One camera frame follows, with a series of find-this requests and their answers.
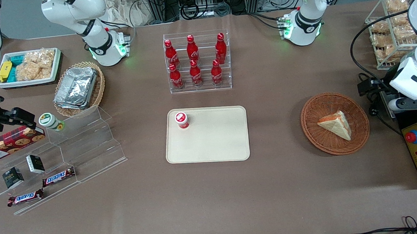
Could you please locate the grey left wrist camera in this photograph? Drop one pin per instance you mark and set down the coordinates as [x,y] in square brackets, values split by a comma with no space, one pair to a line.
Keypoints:
[394,104]

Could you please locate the red cola bottle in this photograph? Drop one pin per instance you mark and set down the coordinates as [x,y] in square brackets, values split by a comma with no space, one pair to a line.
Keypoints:
[176,79]
[220,50]
[192,50]
[195,75]
[216,74]
[170,55]

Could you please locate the clear acrylic bottle rack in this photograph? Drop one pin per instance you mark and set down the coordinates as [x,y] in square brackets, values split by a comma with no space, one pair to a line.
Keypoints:
[206,87]

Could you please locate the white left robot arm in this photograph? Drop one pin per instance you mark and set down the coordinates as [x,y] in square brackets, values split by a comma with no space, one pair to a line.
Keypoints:
[306,18]

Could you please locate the bagged fried snack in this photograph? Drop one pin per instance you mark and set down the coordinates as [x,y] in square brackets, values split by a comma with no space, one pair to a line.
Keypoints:
[380,41]
[404,32]
[397,4]
[401,20]
[391,53]
[378,26]

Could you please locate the Snickers chocolate bar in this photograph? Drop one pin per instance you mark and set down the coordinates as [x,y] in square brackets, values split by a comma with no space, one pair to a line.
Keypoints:
[58,176]
[25,197]

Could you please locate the triangular sandwich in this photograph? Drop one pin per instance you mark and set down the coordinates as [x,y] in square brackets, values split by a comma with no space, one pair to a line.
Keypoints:
[337,124]

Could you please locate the green-lidded white jar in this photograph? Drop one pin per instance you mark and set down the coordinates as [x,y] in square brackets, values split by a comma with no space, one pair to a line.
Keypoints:
[50,121]

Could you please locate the beige plastic tray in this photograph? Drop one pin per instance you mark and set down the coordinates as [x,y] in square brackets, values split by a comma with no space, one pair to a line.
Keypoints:
[213,138]

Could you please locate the red cookie box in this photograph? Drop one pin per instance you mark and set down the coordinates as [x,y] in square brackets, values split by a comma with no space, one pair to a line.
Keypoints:
[10,143]

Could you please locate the aluminium foil container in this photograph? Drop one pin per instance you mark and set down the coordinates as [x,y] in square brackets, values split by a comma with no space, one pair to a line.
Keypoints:
[78,85]
[66,106]

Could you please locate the clear bag of crackers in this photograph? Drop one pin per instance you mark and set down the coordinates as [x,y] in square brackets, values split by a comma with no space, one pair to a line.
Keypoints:
[33,72]
[43,57]

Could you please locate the oval light wicker basket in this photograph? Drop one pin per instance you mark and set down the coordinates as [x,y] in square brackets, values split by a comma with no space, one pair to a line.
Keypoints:
[98,90]

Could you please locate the yellow snack packet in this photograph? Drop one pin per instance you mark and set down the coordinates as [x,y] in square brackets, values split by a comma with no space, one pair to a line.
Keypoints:
[5,70]

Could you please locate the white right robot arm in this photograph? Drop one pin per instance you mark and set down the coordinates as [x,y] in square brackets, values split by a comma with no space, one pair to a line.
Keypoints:
[96,40]

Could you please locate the small black carton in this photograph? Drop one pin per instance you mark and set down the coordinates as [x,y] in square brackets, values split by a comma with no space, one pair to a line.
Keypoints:
[13,177]
[35,164]

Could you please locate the round brown wicker basket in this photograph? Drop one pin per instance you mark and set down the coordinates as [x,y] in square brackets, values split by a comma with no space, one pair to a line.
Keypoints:
[316,131]

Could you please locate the clear acrylic stepped shelf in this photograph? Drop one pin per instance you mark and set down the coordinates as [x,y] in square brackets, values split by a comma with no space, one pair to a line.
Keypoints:
[86,151]

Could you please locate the white rectangular snack tray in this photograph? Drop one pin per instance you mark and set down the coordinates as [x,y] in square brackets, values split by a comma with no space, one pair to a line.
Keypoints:
[0,84]

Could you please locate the beige cloth bag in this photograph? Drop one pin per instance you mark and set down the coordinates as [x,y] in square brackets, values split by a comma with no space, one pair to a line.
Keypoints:
[124,11]

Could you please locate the small red-capped drink bottle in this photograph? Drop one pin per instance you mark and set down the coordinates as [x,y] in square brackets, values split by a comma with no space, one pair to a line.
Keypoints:
[182,120]

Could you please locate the teal snack packet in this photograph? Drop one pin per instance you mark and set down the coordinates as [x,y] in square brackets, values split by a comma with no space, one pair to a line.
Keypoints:
[12,74]
[17,60]

